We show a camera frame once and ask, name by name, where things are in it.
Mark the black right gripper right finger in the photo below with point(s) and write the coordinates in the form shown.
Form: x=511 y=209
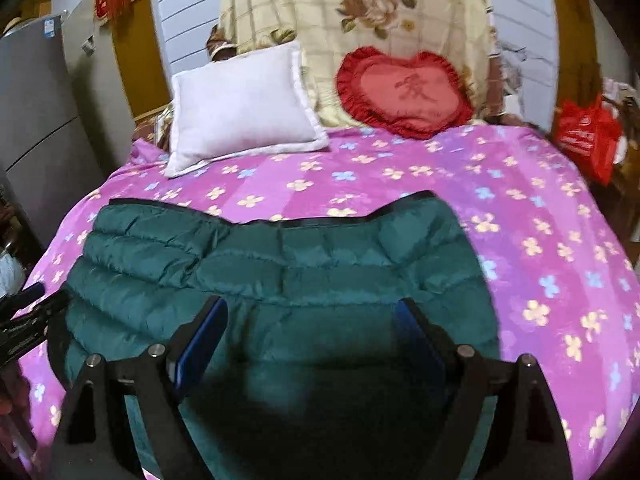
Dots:
x=525 y=437

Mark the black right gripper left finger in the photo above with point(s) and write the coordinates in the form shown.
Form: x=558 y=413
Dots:
x=94 y=439

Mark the dark green puffer jacket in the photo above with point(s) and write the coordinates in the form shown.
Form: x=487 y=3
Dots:
x=308 y=381

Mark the pink floral bed sheet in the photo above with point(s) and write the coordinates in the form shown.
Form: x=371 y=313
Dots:
x=562 y=285

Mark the grey refrigerator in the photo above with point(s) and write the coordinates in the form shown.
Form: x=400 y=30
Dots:
x=46 y=157

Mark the white square pillow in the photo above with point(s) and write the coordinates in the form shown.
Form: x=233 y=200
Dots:
x=255 y=103

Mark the red shopping bag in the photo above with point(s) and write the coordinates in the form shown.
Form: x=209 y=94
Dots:
x=588 y=136

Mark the red heart-shaped cushion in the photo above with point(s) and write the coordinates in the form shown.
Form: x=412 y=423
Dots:
x=412 y=97

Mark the cream rose-print quilt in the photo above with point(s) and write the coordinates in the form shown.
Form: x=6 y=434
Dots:
x=461 y=31

